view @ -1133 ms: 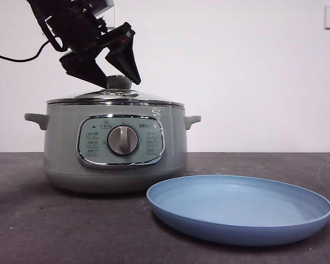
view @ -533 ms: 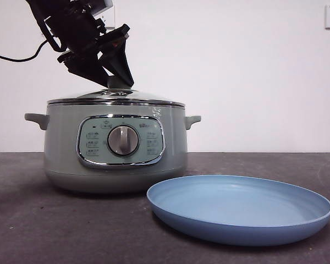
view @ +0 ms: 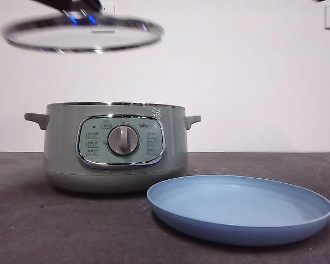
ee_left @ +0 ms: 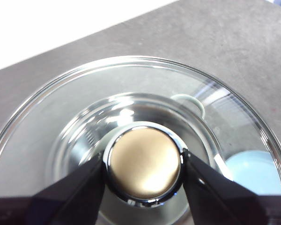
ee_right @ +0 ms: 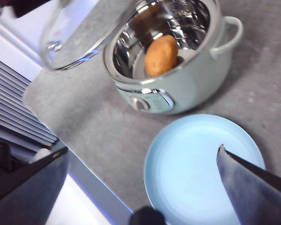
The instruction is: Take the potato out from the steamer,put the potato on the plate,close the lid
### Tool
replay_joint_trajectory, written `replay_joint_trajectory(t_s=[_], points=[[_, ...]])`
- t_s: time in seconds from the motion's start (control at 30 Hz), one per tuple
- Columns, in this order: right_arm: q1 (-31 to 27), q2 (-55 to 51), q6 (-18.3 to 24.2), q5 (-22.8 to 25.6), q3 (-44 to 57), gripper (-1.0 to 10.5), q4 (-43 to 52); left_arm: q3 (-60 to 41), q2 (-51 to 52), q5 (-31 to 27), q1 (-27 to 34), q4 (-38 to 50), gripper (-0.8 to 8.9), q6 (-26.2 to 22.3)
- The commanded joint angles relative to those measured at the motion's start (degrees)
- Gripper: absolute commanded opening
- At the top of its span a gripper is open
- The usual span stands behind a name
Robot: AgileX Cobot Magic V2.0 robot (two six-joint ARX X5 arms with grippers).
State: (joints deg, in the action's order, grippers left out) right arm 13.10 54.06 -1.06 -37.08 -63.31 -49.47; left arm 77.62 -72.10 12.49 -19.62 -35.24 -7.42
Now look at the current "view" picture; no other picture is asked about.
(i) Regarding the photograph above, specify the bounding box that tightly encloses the glass lid with green knob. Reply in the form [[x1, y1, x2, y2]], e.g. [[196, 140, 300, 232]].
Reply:
[[1, 7, 165, 54]]

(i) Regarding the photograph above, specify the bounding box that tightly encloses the pale green electric steamer pot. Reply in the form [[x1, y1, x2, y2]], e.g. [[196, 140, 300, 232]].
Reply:
[[24, 101, 202, 195]]

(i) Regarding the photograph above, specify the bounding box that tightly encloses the blue round plate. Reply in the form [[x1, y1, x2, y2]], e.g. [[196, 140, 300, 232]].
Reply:
[[146, 174, 330, 247]]

